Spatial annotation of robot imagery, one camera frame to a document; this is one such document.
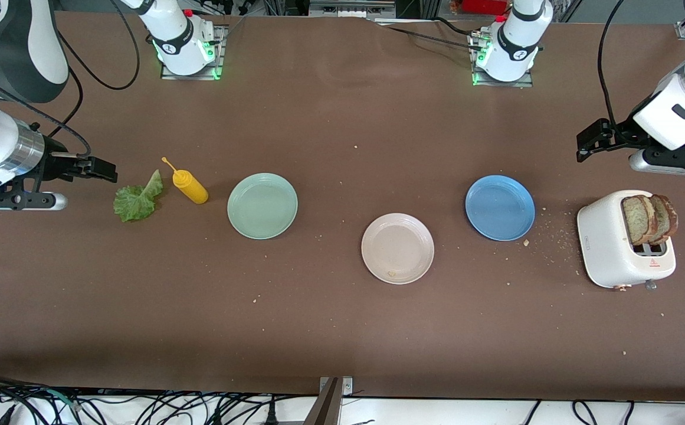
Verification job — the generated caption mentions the brown bread slice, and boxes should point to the brown bread slice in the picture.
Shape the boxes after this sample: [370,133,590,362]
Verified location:
[649,194,679,244]
[621,195,659,246]

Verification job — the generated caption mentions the yellow squeeze bottle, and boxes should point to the yellow squeeze bottle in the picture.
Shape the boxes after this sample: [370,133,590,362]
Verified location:
[161,156,209,205]

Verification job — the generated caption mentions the blue plate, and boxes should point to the blue plate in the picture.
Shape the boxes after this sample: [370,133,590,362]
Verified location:
[465,175,536,242]

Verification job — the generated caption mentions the pale green plate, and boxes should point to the pale green plate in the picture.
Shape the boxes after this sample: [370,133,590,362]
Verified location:
[227,172,299,240]

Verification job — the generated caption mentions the beige plate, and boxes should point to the beige plate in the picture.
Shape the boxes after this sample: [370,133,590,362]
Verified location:
[360,212,435,285]

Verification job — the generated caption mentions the green lettuce leaf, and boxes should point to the green lettuce leaf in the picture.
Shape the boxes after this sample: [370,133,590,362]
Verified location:
[113,169,165,223]

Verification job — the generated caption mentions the white toaster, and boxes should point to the white toaster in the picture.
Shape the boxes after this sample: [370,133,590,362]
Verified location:
[576,189,677,292]

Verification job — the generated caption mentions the red box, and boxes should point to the red box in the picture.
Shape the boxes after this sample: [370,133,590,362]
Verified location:
[459,0,509,16]

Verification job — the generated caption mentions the grey metal equipment box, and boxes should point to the grey metal equipment box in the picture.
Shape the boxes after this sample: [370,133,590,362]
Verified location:
[309,0,397,19]

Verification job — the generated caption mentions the black table cable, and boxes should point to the black table cable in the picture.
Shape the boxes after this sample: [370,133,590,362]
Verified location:
[378,17,484,53]

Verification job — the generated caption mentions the tangled black floor cables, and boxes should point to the tangled black floor cables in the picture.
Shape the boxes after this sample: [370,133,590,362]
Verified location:
[0,371,296,425]

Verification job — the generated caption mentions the metal table edge bracket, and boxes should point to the metal table edge bracket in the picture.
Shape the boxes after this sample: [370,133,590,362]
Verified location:
[304,376,354,425]

